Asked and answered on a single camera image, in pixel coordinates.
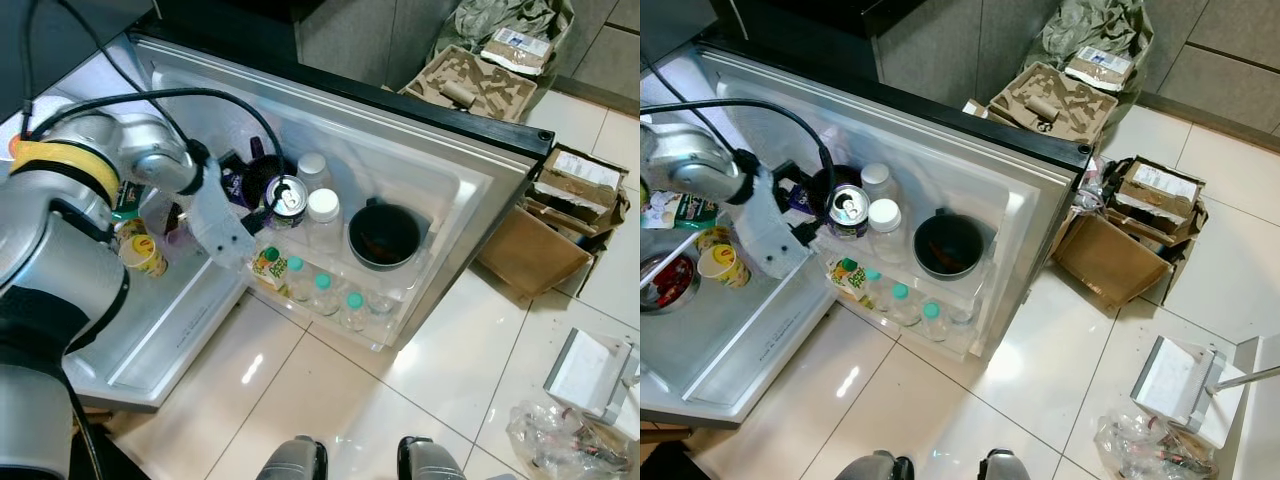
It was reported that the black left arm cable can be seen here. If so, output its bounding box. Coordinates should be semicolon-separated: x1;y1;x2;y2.
25;88;291;227
640;98;837;247

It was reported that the brown packet white label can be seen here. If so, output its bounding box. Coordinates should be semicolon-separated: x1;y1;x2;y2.
1063;45;1137;94
480;27;555;77

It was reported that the grey robot leg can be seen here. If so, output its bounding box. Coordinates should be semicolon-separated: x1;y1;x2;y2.
980;448;1032;480
255;435;330;480
397;436;472;480
833;450;914;480

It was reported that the steel bowl red fruit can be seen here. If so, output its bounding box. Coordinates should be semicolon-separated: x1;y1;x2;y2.
640;250;702;317

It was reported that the grey fridge door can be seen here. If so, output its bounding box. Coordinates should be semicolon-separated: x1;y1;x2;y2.
130;33;557;353
695;45;1093;363

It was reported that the purple snack bag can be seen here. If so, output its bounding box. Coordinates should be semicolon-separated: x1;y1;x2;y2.
775;160;827;217
218;150;263;212

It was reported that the crumpled grey green bag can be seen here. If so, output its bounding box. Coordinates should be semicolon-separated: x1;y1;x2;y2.
435;0;577;77
1040;0;1157;97

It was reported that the plain brown cardboard box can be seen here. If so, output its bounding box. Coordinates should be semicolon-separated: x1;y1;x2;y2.
475;205;594;300
1050;210;1167;310

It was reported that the black bowl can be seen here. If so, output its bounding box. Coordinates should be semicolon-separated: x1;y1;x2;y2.
912;208;987;282
347;198;424;272

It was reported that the grey robot left leg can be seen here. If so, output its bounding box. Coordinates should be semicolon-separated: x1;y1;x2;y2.
255;435;330;480
833;450;914;480

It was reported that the moulded pulp packaging tray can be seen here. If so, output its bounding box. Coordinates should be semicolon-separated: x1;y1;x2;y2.
985;60;1122;147
400;44;542;124

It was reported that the cardboard box white label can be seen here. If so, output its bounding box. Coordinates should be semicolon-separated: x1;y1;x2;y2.
1095;155;1210;267
522;145;632;242

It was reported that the green yellow juice carton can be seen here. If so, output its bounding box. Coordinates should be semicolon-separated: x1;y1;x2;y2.
826;256;869;302
250;245;290;292

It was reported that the clear plastic rubbish bag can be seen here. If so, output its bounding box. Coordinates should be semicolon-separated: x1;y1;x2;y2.
505;400;641;480
1093;410;1222;480

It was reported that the clear bottle white cap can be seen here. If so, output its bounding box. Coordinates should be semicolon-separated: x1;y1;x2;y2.
858;162;898;202
295;152;334;197
866;198;907;264
305;188;347;257

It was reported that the grey robot right leg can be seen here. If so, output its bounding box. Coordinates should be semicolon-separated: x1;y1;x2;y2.
397;436;472;480
980;448;1032;480

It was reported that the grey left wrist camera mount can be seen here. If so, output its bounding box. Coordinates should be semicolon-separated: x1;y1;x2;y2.
745;170;813;282
188;160;258;272

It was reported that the yellow paper cup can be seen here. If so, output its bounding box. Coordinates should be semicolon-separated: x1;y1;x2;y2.
697;238;754;292
115;218;169;280

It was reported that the grey fridge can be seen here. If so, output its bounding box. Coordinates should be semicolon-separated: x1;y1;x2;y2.
640;45;841;429
0;35;263;413

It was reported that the white dustpan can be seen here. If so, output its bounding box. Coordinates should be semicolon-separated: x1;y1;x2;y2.
1130;335;1280;451
543;327;639;427

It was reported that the green white food packet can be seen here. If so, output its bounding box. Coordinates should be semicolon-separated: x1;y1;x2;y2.
645;190;720;232
110;180;152;224

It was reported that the open silver drink can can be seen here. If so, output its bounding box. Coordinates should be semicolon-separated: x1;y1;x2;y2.
263;175;309;230
828;184;873;240

